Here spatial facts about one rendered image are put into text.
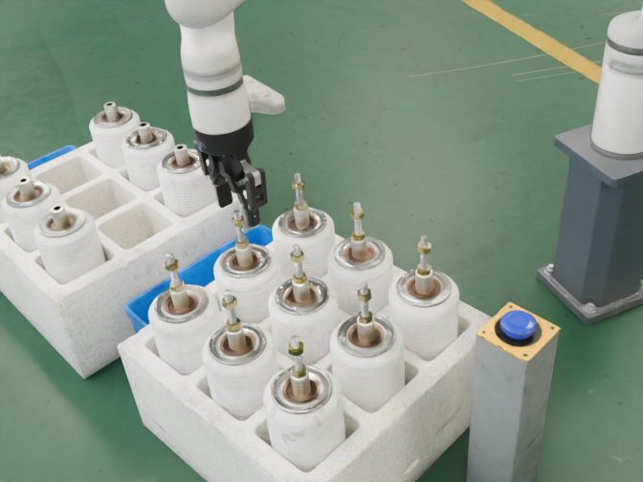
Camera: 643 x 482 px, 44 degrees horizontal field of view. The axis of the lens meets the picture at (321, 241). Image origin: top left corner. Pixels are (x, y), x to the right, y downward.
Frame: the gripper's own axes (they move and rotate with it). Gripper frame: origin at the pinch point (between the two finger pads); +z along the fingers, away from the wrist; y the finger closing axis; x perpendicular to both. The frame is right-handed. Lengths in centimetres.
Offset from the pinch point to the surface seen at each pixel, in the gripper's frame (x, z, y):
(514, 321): 12.3, 1.9, 38.8
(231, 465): -17.4, 23.2, 18.6
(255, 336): -7.8, 9.4, 13.6
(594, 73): 123, 36, -28
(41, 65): 20, 35, -145
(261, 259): 1.7, 9.5, 1.3
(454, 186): 61, 36, -17
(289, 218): 10.6, 9.7, -4.0
